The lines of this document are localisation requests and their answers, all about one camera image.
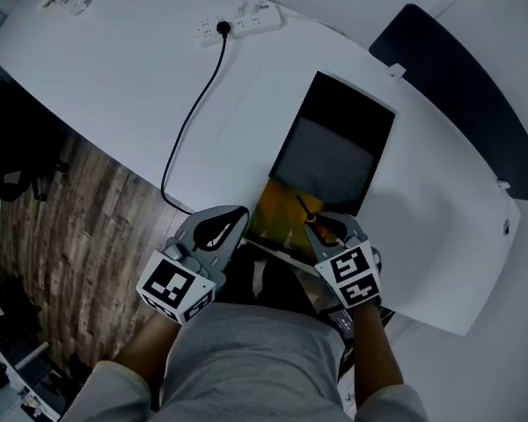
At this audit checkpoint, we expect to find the black plug with cable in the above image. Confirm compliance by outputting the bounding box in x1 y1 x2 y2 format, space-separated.
159 19 232 216

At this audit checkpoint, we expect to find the black screwdriver with orange ring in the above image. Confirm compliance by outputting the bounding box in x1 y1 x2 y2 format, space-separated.
295 193 347 238

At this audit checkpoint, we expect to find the black labelled device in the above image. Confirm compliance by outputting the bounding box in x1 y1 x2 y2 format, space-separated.
326 304 358 338

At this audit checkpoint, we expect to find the black rectangular container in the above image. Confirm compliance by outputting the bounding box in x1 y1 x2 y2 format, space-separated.
268 70 397 218

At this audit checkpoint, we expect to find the white plug adapter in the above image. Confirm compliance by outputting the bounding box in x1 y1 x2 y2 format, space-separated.
233 0 270 16

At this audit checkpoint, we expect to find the white power strip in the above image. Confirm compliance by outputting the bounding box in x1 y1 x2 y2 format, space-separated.
193 4 284 48

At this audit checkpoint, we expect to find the yellow tray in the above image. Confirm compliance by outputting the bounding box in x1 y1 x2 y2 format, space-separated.
246 178 342 258

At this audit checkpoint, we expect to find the person's left forearm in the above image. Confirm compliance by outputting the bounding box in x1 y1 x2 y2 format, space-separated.
113 310 182 397

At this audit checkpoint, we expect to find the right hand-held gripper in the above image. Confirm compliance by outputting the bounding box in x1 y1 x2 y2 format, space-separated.
304 211 385 310

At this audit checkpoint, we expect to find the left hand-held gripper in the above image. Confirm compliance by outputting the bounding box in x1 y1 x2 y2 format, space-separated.
136 205 251 325

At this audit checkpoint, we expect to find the white shelf with clutter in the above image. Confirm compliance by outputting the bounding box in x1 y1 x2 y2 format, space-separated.
0 343 67 422

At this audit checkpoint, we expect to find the dark curved partition panel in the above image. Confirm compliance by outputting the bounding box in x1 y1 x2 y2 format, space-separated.
368 3 528 203

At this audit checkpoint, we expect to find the person's right forearm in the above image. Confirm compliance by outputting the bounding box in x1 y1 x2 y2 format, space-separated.
353 300 407 409

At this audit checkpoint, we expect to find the person's grey shirt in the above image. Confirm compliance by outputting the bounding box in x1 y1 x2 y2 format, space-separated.
60 302 430 422

